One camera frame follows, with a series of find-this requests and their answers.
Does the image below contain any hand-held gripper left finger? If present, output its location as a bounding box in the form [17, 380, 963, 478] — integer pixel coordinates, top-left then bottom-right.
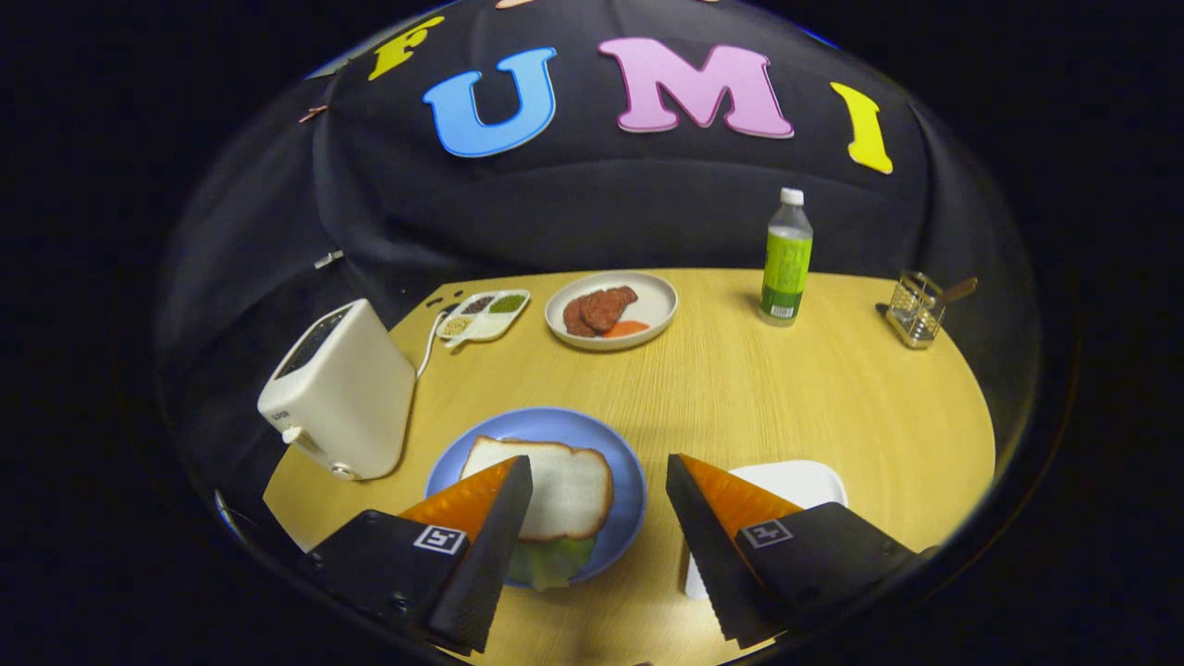
[296, 455, 535, 655]

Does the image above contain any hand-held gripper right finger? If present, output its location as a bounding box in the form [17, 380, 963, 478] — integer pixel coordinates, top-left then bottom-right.
[665, 453, 919, 649]

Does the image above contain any green lettuce leaf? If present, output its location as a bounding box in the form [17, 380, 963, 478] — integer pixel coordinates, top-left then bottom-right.
[507, 535, 598, 593]

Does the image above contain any white bread slice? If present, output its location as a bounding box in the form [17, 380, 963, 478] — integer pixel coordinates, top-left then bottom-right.
[460, 436, 615, 543]

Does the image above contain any white square plate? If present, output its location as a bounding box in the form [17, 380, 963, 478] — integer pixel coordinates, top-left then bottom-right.
[683, 460, 849, 600]

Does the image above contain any blue round plate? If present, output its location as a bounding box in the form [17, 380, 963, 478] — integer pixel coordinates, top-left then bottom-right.
[425, 407, 648, 586]

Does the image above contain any white toaster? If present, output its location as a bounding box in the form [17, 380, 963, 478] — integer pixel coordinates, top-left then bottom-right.
[257, 298, 417, 482]

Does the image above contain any white divided dish with grains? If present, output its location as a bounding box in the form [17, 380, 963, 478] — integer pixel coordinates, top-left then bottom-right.
[436, 289, 532, 350]

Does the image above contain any brown meat patty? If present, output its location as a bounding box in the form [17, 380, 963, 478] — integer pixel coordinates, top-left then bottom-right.
[562, 294, 598, 338]
[581, 286, 639, 334]

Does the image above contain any white round plate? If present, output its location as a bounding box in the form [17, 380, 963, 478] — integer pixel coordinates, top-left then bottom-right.
[544, 270, 679, 352]

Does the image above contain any green label plastic bottle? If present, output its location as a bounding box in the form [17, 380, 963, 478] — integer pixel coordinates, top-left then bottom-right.
[758, 188, 815, 327]

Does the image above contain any black backdrop cloth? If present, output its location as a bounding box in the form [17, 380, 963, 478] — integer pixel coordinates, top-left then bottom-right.
[162, 0, 1028, 399]

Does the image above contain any white toaster cable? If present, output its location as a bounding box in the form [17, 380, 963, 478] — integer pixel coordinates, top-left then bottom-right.
[415, 310, 454, 380]

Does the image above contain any metal wire holder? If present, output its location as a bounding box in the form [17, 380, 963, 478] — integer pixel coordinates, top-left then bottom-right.
[885, 270, 946, 350]

